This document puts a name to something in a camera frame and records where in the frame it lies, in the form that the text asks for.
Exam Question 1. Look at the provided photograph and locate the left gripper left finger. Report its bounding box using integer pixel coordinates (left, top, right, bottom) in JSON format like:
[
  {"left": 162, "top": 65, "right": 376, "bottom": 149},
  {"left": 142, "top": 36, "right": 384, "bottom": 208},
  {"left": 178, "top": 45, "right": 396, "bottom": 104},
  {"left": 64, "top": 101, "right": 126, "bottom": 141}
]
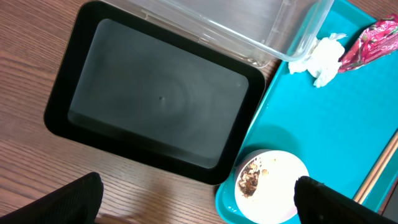
[{"left": 1, "top": 172, "right": 104, "bottom": 224}]

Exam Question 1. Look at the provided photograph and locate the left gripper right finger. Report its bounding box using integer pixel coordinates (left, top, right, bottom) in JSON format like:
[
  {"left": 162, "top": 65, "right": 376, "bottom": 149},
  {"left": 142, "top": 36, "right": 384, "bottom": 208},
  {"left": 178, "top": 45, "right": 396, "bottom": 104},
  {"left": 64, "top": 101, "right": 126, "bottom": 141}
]
[{"left": 294, "top": 176, "right": 397, "bottom": 224}]

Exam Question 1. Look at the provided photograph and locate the wooden chopstick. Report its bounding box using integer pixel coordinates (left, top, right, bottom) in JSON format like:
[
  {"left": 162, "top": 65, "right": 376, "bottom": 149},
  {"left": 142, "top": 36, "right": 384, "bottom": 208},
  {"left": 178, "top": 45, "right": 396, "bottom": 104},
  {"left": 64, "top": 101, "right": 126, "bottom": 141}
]
[
  {"left": 357, "top": 146, "right": 398, "bottom": 205},
  {"left": 353, "top": 131, "right": 397, "bottom": 204}
]

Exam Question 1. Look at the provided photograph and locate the pink bowl with food scraps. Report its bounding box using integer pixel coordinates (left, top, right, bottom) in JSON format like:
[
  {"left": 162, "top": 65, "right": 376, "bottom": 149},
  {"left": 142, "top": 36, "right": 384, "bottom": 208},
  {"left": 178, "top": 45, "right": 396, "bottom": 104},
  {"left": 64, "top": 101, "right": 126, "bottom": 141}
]
[{"left": 234, "top": 149, "right": 309, "bottom": 223}]

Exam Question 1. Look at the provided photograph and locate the teal serving tray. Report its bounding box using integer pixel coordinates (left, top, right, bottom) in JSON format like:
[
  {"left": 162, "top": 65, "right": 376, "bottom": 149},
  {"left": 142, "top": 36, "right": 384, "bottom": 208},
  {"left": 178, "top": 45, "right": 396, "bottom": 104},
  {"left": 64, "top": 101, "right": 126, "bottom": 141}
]
[{"left": 215, "top": 0, "right": 398, "bottom": 224}]

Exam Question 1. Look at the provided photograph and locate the black plastic tray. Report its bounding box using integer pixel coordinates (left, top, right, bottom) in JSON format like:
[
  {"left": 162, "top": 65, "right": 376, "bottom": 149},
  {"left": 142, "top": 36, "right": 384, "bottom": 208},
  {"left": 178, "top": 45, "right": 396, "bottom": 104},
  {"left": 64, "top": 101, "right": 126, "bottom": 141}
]
[{"left": 44, "top": 1, "right": 266, "bottom": 185}]

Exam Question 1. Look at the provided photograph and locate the crumpled white napkin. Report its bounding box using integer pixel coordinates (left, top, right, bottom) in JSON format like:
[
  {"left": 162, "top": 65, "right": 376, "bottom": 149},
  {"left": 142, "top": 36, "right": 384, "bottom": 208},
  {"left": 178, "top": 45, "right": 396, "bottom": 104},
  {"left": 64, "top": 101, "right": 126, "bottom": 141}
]
[{"left": 288, "top": 33, "right": 347, "bottom": 88}]

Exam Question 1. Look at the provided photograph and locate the red snack wrapper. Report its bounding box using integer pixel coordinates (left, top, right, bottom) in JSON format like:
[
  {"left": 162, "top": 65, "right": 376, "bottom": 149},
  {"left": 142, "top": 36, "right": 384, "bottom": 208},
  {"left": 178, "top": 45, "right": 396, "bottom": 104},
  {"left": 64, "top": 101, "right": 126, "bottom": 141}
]
[{"left": 338, "top": 14, "right": 397, "bottom": 73}]

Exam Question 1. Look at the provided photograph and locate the clear plastic bin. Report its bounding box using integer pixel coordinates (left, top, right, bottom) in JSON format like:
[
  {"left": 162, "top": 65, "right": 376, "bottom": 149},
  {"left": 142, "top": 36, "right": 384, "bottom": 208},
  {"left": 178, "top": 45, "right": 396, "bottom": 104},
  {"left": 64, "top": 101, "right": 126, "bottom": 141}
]
[{"left": 104, "top": 0, "right": 334, "bottom": 68}]

